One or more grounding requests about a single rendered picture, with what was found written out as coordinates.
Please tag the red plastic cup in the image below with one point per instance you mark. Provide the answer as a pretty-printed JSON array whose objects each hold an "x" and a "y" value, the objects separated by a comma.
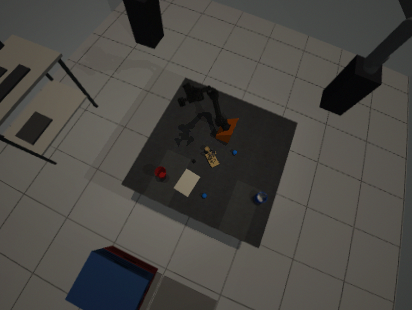
[{"x": 160, "y": 172}]

